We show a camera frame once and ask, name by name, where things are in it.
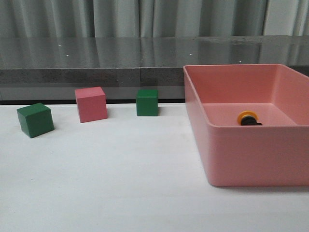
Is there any yellow push button switch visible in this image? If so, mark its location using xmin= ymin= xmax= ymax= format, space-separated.
xmin=237 ymin=111 xmax=262 ymax=126

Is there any green cube centre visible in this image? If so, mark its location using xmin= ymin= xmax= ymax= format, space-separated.
xmin=136 ymin=89 xmax=158 ymax=116

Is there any green cube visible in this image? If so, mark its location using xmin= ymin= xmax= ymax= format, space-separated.
xmin=136 ymin=89 xmax=158 ymax=116
xmin=17 ymin=103 xmax=55 ymax=138

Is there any pink cube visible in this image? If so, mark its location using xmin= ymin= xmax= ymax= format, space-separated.
xmin=74 ymin=87 xmax=108 ymax=123

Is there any green cube left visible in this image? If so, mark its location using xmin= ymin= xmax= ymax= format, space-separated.
xmin=17 ymin=103 xmax=55 ymax=138

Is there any pink plastic bin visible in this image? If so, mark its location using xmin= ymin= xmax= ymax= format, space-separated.
xmin=183 ymin=64 xmax=309 ymax=186

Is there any dark glossy bench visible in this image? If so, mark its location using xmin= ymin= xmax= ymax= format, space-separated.
xmin=0 ymin=36 xmax=309 ymax=104

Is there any grey curtain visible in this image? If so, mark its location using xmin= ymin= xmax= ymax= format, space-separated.
xmin=0 ymin=0 xmax=309 ymax=38

